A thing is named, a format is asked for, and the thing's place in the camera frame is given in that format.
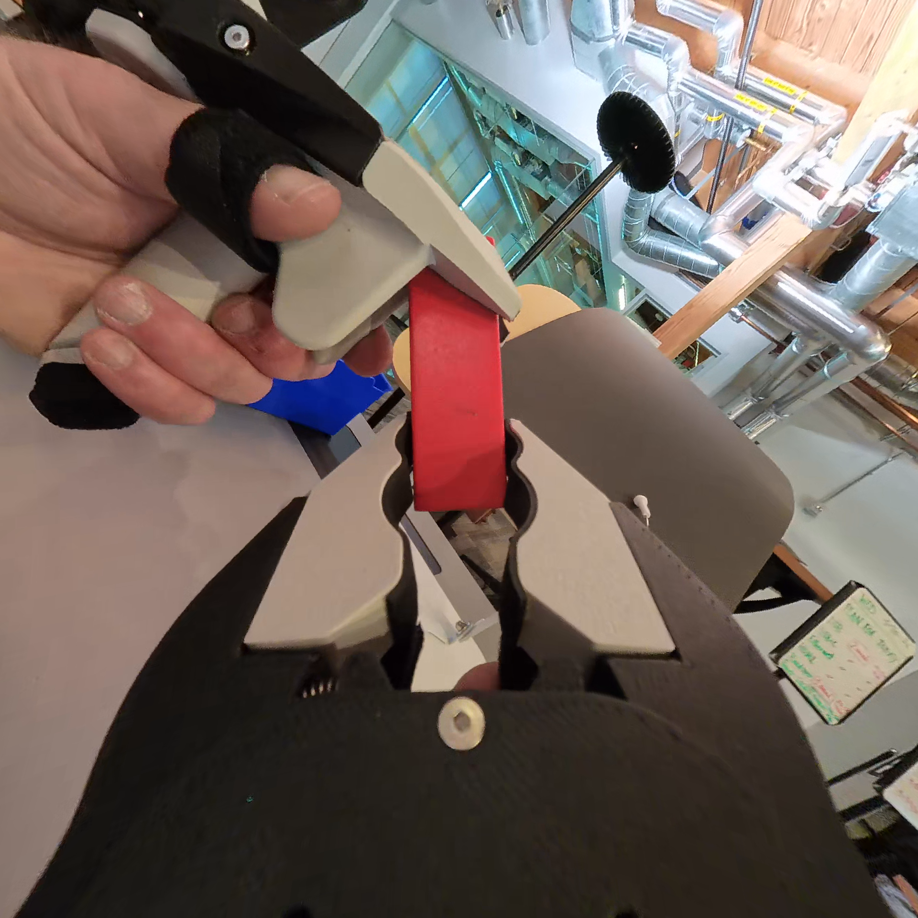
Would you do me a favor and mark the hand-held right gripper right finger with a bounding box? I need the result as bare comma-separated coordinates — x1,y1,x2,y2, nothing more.
503,424,675,675

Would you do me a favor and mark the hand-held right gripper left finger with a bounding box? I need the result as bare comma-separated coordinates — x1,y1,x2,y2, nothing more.
244,431,420,675

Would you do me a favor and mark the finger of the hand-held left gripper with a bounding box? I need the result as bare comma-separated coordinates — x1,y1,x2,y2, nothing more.
362,141,523,321

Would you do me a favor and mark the long red rectangular bar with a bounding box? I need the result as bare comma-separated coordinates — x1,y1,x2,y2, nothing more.
408,273,509,514

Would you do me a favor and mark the blue plastic bin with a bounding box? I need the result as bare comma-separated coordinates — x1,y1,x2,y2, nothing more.
244,359,397,437

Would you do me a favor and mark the person's left hand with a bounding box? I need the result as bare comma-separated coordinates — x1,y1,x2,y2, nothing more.
0,36,397,428

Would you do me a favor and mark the black backdrop board stand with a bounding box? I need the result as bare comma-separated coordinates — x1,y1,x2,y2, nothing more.
391,284,796,612

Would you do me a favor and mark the wooden ceiling post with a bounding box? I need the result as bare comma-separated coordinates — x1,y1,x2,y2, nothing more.
653,213,821,360

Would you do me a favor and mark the silver ceiling duct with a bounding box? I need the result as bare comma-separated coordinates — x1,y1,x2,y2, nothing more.
567,0,918,446

